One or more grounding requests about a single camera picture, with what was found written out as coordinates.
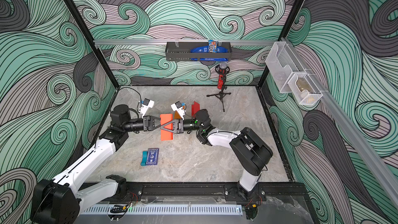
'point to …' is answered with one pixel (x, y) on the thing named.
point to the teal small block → (144, 158)
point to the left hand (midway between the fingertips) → (165, 121)
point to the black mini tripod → (221, 95)
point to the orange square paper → (176, 115)
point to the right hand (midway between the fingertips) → (161, 128)
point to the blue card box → (152, 155)
